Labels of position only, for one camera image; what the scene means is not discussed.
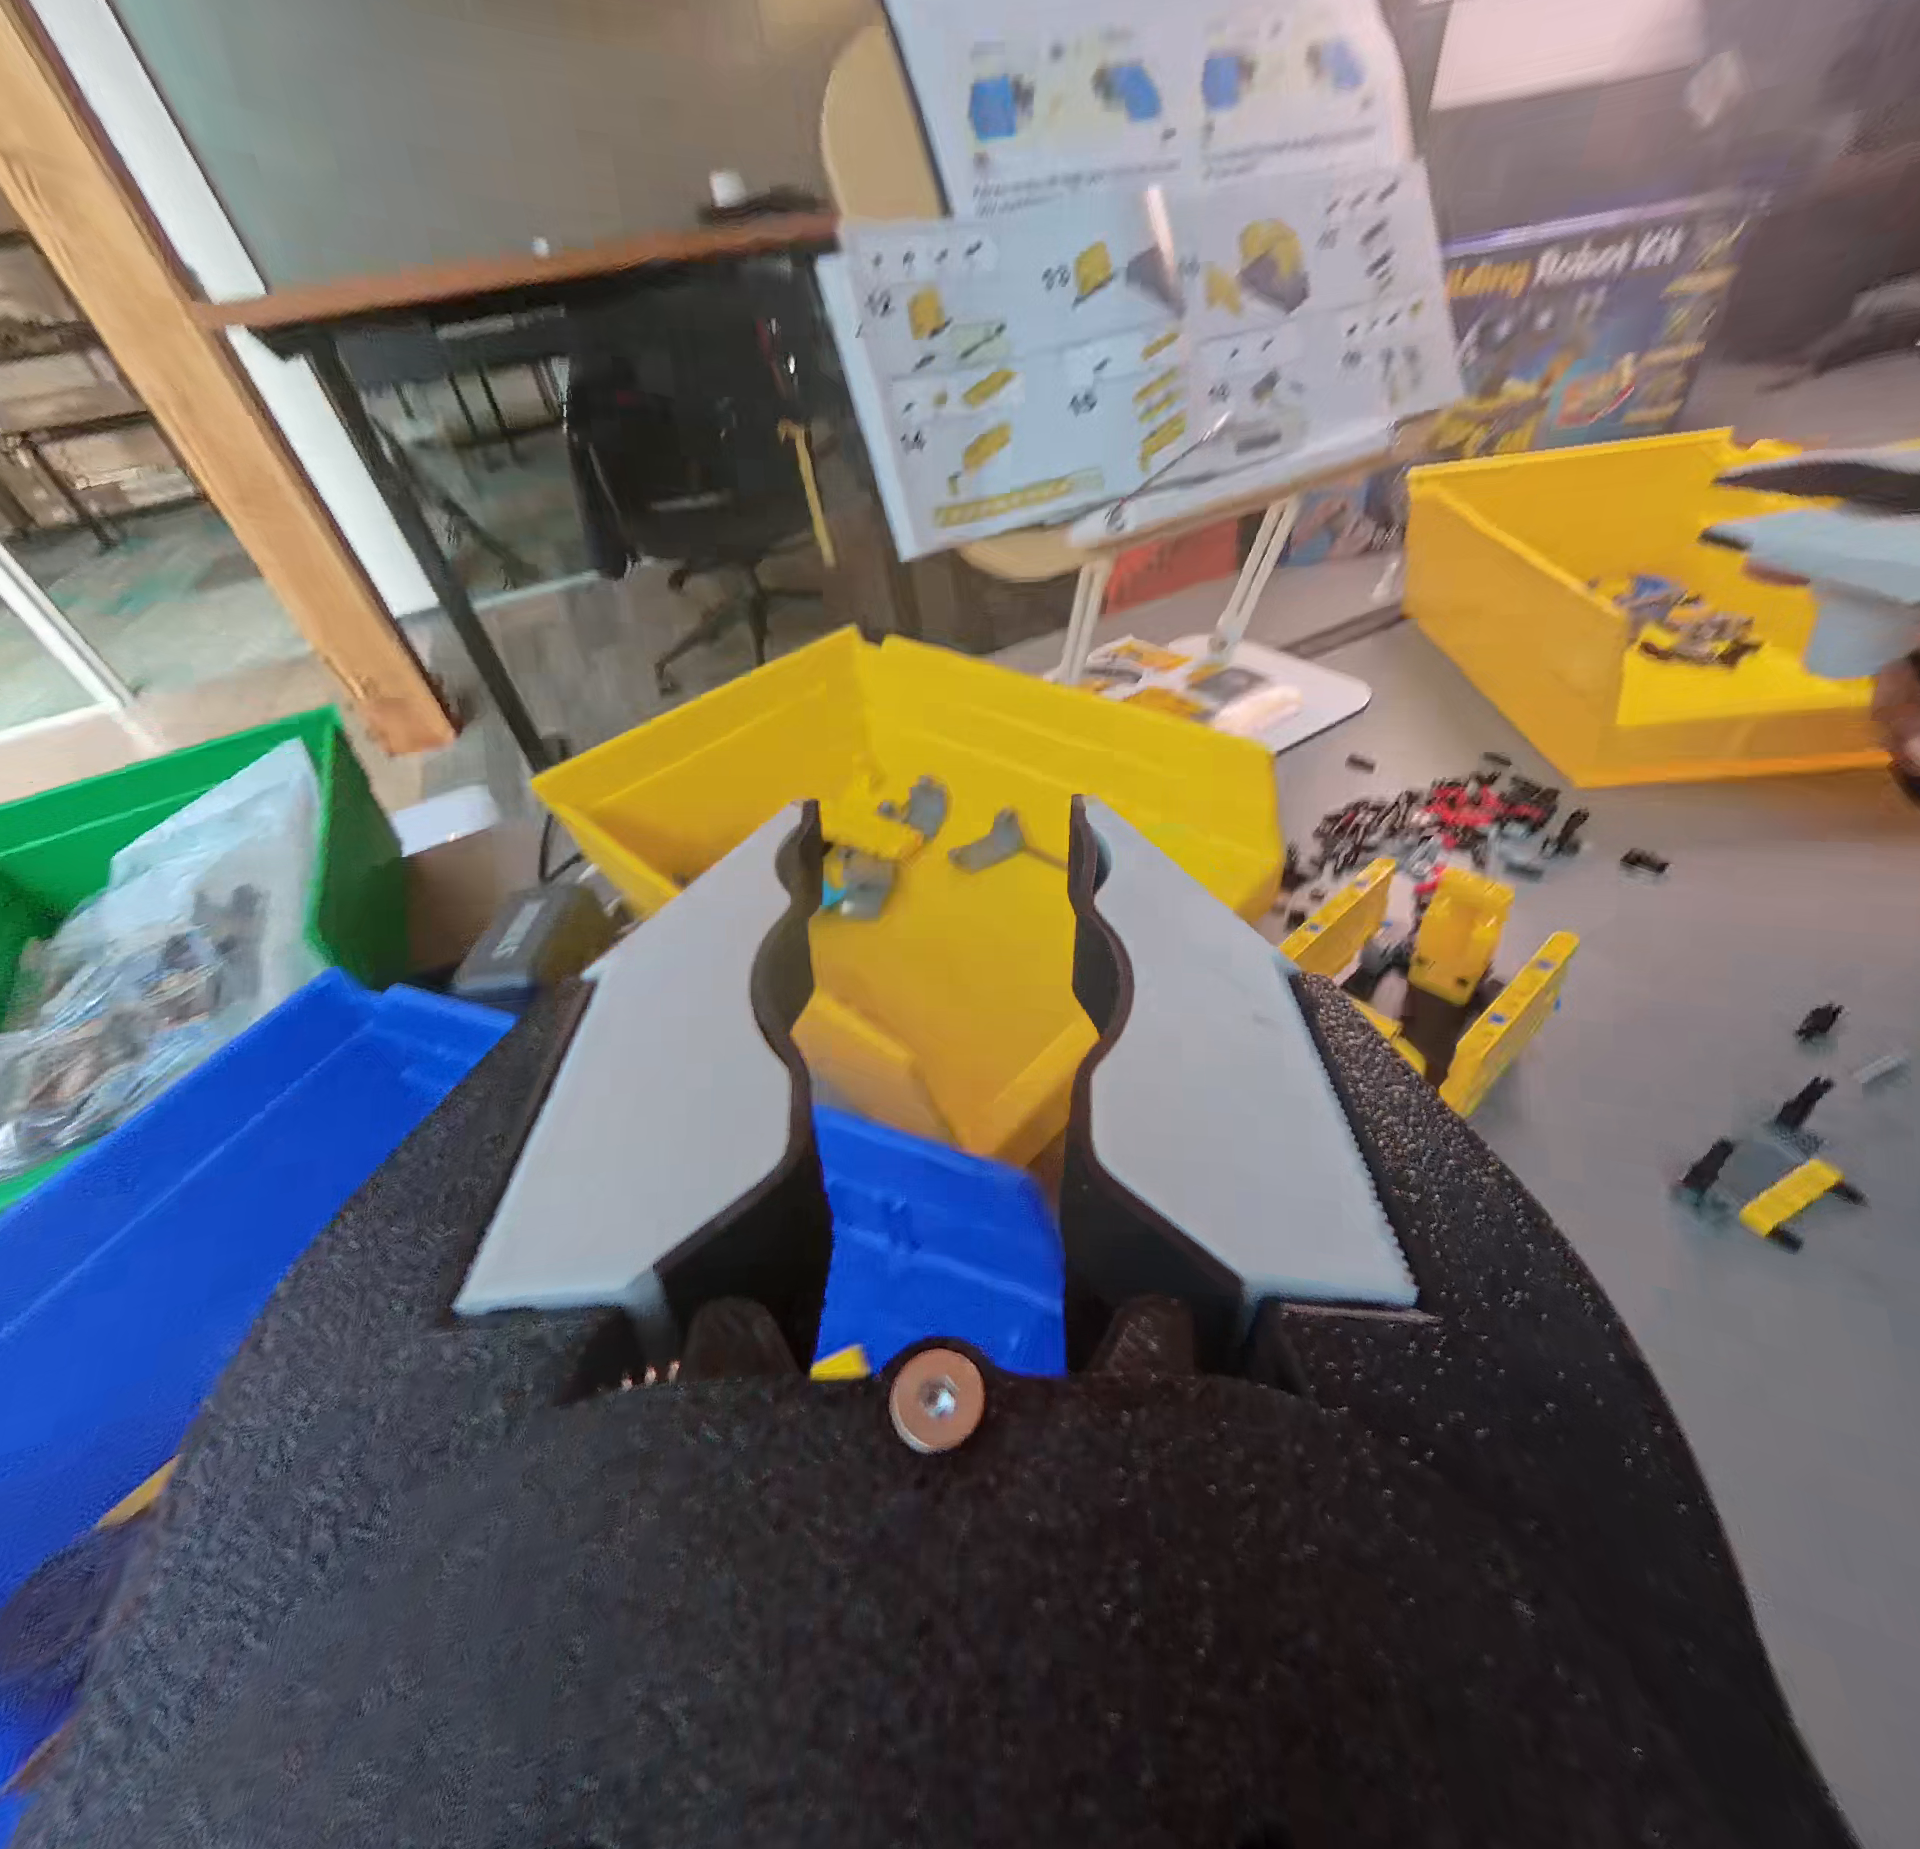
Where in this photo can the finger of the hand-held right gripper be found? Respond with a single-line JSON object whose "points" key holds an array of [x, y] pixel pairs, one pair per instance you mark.
{"points": [[1843, 476], [1833, 552]]}

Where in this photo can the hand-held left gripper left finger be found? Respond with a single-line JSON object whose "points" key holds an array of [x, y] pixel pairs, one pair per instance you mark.
{"points": [[630, 1133]]}

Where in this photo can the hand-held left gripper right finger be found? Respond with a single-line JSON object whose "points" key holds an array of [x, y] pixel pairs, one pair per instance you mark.
{"points": [[1251, 1133]]}

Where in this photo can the heap of grey yellow lego parts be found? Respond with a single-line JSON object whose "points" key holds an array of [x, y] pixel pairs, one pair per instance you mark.
{"points": [[1684, 623]]}

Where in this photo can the yellow black lego model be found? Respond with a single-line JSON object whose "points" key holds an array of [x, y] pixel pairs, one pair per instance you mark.
{"points": [[1461, 934]]}

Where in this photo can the yellow plastic bin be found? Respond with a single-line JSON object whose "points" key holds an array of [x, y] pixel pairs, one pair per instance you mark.
{"points": [[1504, 584], [966, 963]]}

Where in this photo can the pile of small lego pins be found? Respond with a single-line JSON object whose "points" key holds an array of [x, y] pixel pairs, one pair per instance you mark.
{"points": [[1442, 813]]}

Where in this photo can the blue plastic bin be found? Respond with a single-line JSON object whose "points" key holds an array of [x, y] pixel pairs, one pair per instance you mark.
{"points": [[180, 1247]]}

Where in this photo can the green plastic bin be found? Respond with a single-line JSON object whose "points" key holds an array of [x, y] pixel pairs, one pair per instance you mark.
{"points": [[61, 849]]}

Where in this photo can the grey curved lego piece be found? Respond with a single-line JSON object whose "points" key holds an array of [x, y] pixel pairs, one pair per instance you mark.
{"points": [[989, 841]]}

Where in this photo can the light grey lego pin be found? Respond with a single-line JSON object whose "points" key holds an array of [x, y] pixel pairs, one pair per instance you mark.
{"points": [[1876, 1064]]}

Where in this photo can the grey yellow lego subassembly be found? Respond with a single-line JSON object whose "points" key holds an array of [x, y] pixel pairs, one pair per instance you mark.
{"points": [[1781, 1189]]}

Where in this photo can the person's right hand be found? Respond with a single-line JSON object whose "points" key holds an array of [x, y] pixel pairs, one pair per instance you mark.
{"points": [[1901, 730]]}

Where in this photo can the black power adapter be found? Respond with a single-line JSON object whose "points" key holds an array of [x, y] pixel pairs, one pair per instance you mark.
{"points": [[526, 943]]}

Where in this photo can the blue toy kit box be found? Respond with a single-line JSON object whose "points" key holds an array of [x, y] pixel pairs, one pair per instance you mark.
{"points": [[1575, 323]]}

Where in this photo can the folded leaflet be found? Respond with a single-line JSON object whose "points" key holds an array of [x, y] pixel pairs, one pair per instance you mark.
{"points": [[1185, 675]]}

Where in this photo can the heap of plastic bags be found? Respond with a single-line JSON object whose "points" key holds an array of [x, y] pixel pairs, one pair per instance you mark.
{"points": [[168, 917]]}

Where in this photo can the orange toolbox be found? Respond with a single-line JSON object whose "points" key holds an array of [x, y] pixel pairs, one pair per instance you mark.
{"points": [[1185, 568]]}

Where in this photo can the black office chair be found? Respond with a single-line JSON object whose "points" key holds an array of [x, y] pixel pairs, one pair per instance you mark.
{"points": [[688, 427]]}

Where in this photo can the instruction booklet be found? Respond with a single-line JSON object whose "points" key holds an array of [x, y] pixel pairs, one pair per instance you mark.
{"points": [[1136, 300]]}

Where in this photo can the brown wooden desk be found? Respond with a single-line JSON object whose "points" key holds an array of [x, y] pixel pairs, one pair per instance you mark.
{"points": [[526, 270]]}

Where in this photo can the white paper roll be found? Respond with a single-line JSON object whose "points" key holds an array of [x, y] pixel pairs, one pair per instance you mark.
{"points": [[732, 187]]}

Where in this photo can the white wooden book stand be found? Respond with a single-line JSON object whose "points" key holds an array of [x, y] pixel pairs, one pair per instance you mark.
{"points": [[879, 127]]}

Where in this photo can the yellow lego frame assembly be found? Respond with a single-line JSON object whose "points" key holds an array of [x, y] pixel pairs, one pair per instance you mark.
{"points": [[888, 841]]}

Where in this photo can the grey lego bracket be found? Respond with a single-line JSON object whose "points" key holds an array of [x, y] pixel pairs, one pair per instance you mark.
{"points": [[918, 805]]}

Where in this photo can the wooden support post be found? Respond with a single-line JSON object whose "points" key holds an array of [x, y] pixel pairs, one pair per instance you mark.
{"points": [[200, 378]]}

